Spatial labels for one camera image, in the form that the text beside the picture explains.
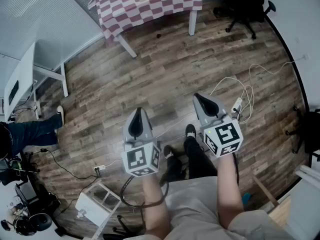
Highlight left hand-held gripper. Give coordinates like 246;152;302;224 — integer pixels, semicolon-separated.
121;107;161;178

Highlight person's shoe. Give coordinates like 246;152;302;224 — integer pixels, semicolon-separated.
163;145;176;160
185;123;197;139
56;105;66;128

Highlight person's right shoe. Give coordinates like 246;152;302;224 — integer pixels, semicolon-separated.
185;123;197;139

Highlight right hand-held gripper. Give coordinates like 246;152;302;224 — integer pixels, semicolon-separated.
192;93;245;158

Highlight black equipment stand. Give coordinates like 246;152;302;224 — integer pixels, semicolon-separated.
0;151;63;217

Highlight white table with black edge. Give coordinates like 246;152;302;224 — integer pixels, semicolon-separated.
262;0;320;115

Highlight white power strip with cables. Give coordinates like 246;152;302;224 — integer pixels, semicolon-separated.
209;77;255;124

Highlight thick black gripper cable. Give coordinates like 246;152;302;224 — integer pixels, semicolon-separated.
120;175;170;209

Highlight person's left leg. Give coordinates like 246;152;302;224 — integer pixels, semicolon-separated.
159;155;189;186

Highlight person's right leg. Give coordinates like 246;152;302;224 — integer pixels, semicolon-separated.
183;135;218;180

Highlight black chair base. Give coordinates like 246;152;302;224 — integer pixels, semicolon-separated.
102;214;146;240

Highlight person's left forearm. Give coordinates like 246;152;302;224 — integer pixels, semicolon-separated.
142;173;173;240

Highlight white cabinet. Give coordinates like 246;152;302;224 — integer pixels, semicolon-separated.
289;165;320;240

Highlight thin white cable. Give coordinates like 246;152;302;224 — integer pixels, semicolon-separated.
248;55;308;85

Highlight black floor cable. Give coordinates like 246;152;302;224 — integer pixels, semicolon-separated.
39;147;101;180

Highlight person's beige shirt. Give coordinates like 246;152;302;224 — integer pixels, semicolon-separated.
162;175;296;240

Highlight person's right forearm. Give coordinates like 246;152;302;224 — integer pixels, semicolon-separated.
216;153;245;231

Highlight white table with checkered cloth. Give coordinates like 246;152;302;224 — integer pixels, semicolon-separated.
109;8;199;59

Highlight black office chair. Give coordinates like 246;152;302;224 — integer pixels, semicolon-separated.
285;105;320;170
213;0;266;40

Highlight black keyboard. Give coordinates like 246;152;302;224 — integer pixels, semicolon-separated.
8;80;20;105

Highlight black chair armrest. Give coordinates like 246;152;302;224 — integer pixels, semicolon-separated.
266;0;277;14

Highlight person's left shoe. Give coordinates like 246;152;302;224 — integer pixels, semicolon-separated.
163;145;176;160

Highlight person's leg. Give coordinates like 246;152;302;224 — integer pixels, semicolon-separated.
183;135;218;180
159;155;189;186

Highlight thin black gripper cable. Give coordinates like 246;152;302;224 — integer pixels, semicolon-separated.
231;153;240;185

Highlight black headphones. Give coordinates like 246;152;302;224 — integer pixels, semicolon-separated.
13;213;53;236

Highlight wooden plank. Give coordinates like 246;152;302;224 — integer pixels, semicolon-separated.
251;174;280;208

